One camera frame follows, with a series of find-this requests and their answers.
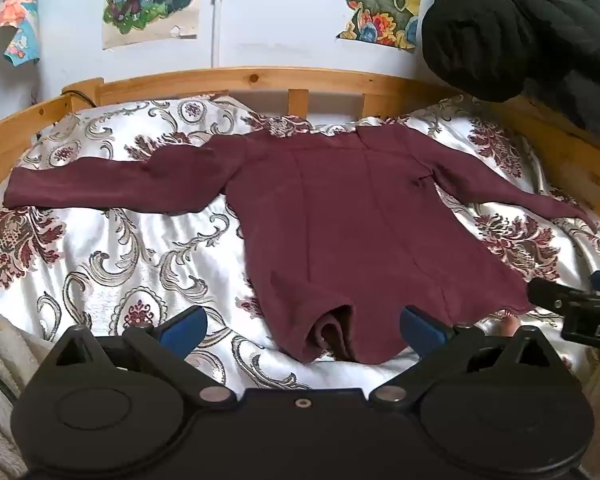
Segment blond cartoon figure poster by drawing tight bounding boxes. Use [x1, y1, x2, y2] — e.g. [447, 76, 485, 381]
[102, 0, 202, 51]

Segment white fluffy blanket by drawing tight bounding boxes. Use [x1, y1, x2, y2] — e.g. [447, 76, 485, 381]
[0, 305, 56, 480]

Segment white floral satin blanket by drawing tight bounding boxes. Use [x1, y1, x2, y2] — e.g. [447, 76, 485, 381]
[0, 94, 600, 396]

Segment black cable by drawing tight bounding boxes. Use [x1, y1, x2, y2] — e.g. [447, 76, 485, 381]
[61, 90, 100, 107]
[0, 361, 26, 400]

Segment maroon long-sleeve shirt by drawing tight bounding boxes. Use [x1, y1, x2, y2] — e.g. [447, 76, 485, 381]
[2, 122, 598, 365]

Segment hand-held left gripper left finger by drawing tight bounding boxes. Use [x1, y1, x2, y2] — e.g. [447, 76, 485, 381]
[45, 305, 239, 407]

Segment landscape drawing poster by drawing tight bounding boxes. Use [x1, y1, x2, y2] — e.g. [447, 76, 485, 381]
[331, 0, 423, 53]

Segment white wall pipe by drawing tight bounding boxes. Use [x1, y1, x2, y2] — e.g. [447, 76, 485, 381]
[211, 0, 227, 68]

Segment wooden bed frame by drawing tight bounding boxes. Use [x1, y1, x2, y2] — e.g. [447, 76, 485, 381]
[0, 66, 600, 231]

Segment black quilted jacket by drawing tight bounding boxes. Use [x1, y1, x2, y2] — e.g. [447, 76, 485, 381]
[420, 0, 600, 133]

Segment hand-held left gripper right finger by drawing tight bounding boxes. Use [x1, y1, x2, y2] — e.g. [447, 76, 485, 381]
[369, 305, 557, 407]

